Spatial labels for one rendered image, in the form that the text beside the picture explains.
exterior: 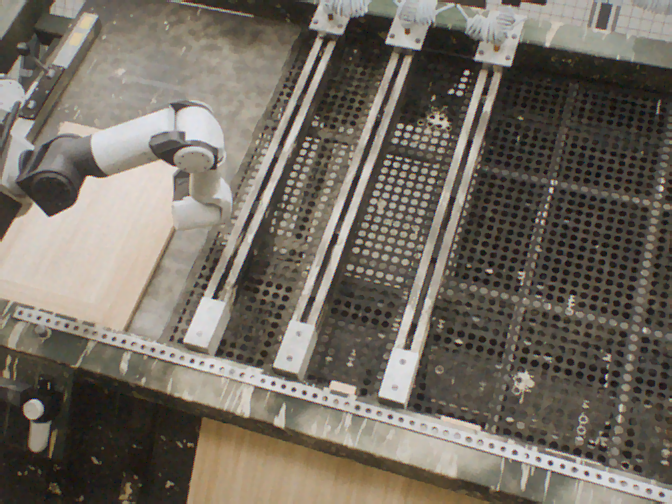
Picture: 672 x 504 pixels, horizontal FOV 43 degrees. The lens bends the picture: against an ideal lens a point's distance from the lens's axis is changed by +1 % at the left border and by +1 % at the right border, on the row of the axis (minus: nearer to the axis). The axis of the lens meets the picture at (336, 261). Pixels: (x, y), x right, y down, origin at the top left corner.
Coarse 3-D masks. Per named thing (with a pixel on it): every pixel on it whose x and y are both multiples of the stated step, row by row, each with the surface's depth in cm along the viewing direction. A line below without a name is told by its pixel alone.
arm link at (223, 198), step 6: (222, 180) 188; (222, 186) 185; (228, 186) 188; (192, 192) 183; (222, 192) 185; (228, 192) 187; (192, 198) 184; (198, 198) 183; (204, 198) 183; (210, 198) 183; (216, 198) 184; (222, 198) 185; (228, 198) 186; (222, 204) 186; (228, 204) 187; (222, 210) 188; (228, 210) 189; (222, 216) 190; (228, 216) 191; (222, 222) 192
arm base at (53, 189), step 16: (48, 144) 177; (32, 160) 173; (32, 176) 167; (48, 176) 166; (64, 176) 166; (32, 192) 169; (48, 192) 168; (64, 192) 168; (48, 208) 171; (64, 208) 171
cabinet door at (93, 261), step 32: (64, 128) 244; (96, 128) 243; (160, 160) 236; (96, 192) 232; (128, 192) 232; (160, 192) 231; (32, 224) 228; (64, 224) 228; (96, 224) 227; (128, 224) 227; (160, 224) 226; (0, 256) 224; (32, 256) 224; (64, 256) 223; (96, 256) 222; (128, 256) 222; (160, 256) 222; (0, 288) 219; (32, 288) 218; (64, 288) 218; (96, 288) 218; (128, 288) 217; (96, 320) 213; (128, 320) 213
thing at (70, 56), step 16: (96, 16) 262; (80, 32) 259; (96, 32) 263; (64, 48) 256; (80, 48) 257; (64, 64) 253; (64, 80) 253; (48, 112) 249; (16, 128) 242; (32, 128) 243
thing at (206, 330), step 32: (320, 32) 245; (320, 64) 243; (320, 96) 244; (288, 128) 235; (288, 160) 229; (256, 192) 222; (256, 224) 217; (224, 256) 213; (224, 288) 209; (192, 320) 205; (224, 320) 209
